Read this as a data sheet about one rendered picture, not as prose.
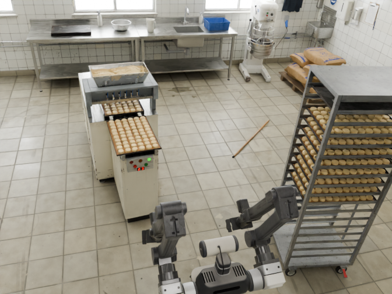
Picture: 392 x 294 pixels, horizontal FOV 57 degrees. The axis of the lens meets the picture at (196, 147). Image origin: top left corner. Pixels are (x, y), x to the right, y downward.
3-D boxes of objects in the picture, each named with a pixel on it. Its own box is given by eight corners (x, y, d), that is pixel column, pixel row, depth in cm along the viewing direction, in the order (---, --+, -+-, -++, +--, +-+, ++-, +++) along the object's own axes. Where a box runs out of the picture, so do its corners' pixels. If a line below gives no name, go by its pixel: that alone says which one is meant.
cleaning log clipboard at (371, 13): (373, 30, 584) (381, 4, 562) (372, 30, 584) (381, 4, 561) (363, 25, 606) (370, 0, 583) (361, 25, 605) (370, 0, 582)
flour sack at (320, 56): (300, 55, 648) (302, 46, 639) (318, 53, 662) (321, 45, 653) (325, 70, 594) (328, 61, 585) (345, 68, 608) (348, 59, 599)
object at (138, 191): (114, 182, 416) (107, 115, 365) (143, 177, 427) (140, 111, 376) (125, 226, 363) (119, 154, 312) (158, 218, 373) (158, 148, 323)
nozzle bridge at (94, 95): (85, 107, 387) (81, 78, 368) (150, 100, 409) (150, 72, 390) (88, 122, 362) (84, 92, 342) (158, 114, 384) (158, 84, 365)
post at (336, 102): (284, 268, 317) (338, 95, 220) (283, 265, 319) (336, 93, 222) (287, 268, 317) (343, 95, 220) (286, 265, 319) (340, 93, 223)
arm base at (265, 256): (253, 268, 167) (262, 265, 156) (248, 251, 170) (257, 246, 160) (270, 265, 169) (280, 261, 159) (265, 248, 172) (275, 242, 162)
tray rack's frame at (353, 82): (282, 275, 320) (339, 95, 219) (268, 231, 362) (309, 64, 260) (350, 272, 327) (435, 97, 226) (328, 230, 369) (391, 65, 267)
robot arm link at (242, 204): (244, 219, 172) (260, 217, 174) (238, 196, 176) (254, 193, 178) (236, 224, 182) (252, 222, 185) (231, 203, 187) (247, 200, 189)
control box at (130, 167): (126, 170, 325) (126, 158, 317) (152, 165, 333) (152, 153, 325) (127, 172, 322) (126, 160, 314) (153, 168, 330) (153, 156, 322)
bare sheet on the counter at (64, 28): (51, 33, 554) (51, 32, 553) (52, 25, 585) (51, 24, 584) (91, 32, 569) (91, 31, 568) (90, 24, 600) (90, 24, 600)
